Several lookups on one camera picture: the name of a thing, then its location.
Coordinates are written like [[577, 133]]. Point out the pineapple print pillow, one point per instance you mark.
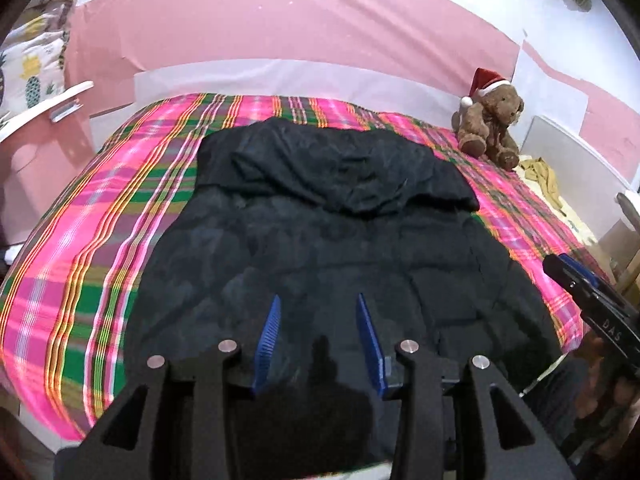
[[30, 60]]

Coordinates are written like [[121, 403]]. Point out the white plastic shelf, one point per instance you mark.
[[55, 102]]

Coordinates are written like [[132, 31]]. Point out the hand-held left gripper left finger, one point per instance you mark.
[[267, 340]]

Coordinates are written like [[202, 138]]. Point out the pink green plaid blanket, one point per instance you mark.
[[100, 240]]

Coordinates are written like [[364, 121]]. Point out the brown teddy bear santa hat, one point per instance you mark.
[[492, 120]]

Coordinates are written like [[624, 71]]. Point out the white headboard panel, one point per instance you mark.
[[565, 155]]

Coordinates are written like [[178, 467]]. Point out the person's right hand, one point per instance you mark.
[[597, 385]]

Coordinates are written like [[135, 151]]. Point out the black puffer jacket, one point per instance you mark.
[[325, 240]]

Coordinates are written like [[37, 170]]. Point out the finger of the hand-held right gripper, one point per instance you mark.
[[562, 272], [577, 265]]

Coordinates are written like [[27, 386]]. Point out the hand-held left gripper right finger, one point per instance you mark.
[[370, 345]]

